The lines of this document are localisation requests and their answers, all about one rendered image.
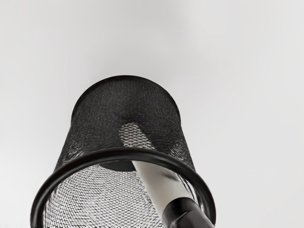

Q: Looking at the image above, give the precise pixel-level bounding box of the white marker with black cap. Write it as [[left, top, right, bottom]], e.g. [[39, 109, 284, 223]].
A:
[[118, 123, 213, 228]]

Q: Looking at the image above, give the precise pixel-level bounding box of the black mesh pen holder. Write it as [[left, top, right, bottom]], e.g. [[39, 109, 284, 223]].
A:
[[33, 75, 217, 228]]

